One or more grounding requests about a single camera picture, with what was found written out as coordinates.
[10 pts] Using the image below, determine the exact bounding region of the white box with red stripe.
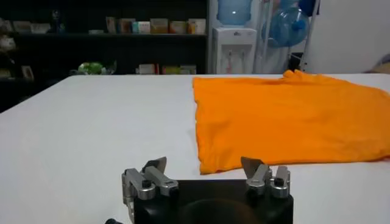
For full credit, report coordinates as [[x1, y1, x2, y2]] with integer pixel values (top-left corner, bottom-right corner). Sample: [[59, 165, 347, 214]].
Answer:
[[135, 63, 160, 75]]

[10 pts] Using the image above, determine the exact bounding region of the white wire jug rack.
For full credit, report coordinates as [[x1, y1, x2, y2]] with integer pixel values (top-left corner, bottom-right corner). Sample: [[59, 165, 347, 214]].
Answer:
[[253, 0, 321, 74]]

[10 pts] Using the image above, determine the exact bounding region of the bowl with green fruit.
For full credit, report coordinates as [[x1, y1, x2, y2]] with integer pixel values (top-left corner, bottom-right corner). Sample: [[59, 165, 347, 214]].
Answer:
[[69, 60, 118, 76]]

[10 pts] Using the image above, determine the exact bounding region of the pale green medicine box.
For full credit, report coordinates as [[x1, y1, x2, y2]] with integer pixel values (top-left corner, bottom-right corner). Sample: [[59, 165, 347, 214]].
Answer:
[[180, 64, 197, 75]]

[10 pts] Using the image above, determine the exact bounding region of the white water dispenser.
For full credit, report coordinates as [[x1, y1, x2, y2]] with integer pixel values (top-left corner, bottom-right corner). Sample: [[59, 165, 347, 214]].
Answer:
[[212, 27, 258, 75]]

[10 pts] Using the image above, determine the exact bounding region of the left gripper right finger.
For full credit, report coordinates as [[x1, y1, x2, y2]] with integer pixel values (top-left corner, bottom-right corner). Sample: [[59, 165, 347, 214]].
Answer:
[[240, 156, 291, 199]]

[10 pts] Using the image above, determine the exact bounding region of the brown cardboard box open flap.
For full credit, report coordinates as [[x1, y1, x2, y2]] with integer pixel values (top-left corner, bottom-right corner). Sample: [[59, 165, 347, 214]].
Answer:
[[364, 63, 390, 74]]

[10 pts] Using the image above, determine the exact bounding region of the dark blue bottle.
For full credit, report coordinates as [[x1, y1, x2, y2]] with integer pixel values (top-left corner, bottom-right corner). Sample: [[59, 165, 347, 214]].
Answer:
[[51, 9, 66, 33]]

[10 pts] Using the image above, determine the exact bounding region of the orange T-shirt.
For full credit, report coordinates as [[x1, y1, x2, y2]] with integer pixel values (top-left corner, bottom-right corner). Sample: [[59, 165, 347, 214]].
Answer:
[[192, 69, 390, 175]]

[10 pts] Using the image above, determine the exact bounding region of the yellow green medicine box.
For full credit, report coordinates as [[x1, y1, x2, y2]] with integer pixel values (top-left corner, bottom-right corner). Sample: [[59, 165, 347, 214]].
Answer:
[[161, 65, 181, 75]]

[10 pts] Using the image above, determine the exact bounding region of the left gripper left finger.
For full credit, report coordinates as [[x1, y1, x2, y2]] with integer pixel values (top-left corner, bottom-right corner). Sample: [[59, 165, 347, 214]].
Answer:
[[121, 156, 180, 223]]

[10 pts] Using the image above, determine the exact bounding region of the teal white medicine box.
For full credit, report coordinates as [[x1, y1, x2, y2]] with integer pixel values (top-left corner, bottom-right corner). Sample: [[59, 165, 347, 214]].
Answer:
[[132, 21, 151, 34]]

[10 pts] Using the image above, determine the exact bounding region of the orange red medicine box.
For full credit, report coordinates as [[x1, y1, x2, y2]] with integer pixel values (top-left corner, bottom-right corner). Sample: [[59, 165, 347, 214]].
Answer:
[[169, 20, 188, 35]]

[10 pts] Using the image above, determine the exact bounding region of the black shelf unit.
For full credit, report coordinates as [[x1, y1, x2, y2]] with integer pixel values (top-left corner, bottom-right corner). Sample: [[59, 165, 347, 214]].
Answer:
[[0, 0, 211, 113]]

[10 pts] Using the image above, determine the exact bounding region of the orange white medicine box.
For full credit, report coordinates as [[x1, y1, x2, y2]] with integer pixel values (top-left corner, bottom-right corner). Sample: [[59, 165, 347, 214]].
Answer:
[[118, 18, 135, 34]]

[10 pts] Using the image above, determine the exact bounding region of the black tripod stand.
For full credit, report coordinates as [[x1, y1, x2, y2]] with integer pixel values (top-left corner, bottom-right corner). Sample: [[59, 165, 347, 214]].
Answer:
[[288, 52, 304, 72]]

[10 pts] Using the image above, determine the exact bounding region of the white blue medicine box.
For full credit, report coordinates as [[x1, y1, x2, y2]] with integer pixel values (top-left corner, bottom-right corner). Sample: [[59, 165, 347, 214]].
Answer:
[[105, 16, 118, 34]]

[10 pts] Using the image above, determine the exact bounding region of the blue water jug with label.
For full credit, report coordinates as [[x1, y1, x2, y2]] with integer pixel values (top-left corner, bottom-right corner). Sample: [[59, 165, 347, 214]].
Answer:
[[216, 0, 254, 26]]

